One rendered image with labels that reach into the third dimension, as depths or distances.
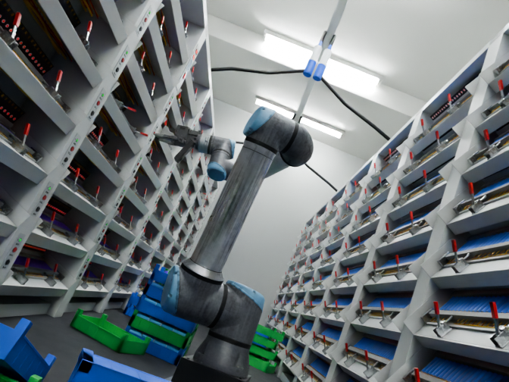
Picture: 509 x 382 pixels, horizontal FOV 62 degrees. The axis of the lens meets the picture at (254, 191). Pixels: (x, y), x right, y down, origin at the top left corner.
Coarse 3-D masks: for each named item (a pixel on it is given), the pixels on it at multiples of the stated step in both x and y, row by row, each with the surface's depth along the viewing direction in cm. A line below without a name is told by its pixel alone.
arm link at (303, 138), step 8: (304, 128) 141; (296, 136) 137; (304, 136) 139; (296, 144) 138; (304, 144) 139; (312, 144) 144; (288, 152) 140; (296, 152) 140; (304, 152) 141; (312, 152) 146; (280, 160) 153; (288, 160) 146; (296, 160) 144; (304, 160) 145; (272, 168) 162; (280, 168) 159
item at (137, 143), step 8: (104, 104) 159; (112, 104) 164; (104, 112) 184; (112, 112) 168; (120, 112) 173; (104, 120) 200; (112, 120) 202; (120, 120) 178; (112, 128) 213; (120, 128) 183; (128, 128) 188; (120, 136) 212; (128, 136) 194; (136, 136) 215; (128, 144) 200; (136, 144) 207; (144, 144) 216; (136, 152) 214
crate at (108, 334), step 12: (72, 324) 191; (84, 324) 189; (96, 324) 206; (108, 324) 207; (96, 336) 185; (108, 336) 183; (120, 336) 203; (132, 336) 201; (120, 348) 179; (132, 348) 186; (144, 348) 195
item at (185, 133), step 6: (180, 126) 198; (180, 132) 197; (186, 132) 197; (192, 132) 199; (198, 132) 199; (180, 138) 196; (186, 138) 198; (192, 138) 199; (198, 138) 197; (180, 144) 199
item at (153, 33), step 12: (156, 12) 167; (156, 24) 173; (144, 36) 193; (156, 36) 179; (144, 48) 197; (156, 48) 185; (144, 60) 209; (156, 60) 206; (156, 72) 222; (168, 72) 209; (168, 84) 218
